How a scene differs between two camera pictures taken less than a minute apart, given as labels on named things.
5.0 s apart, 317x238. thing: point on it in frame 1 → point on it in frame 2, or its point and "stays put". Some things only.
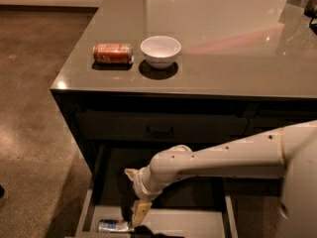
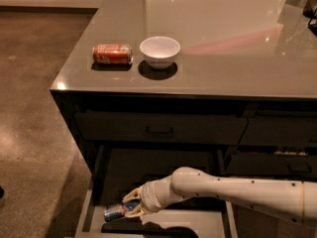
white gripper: x=140 y=184 → x=150 y=197
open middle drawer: x=191 y=208 stays put
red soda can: x=113 y=53 stays put
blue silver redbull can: x=114 y=226 → x=113 y=212
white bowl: x=160 y=51 stays put
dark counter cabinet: x=247 y=65 stays put
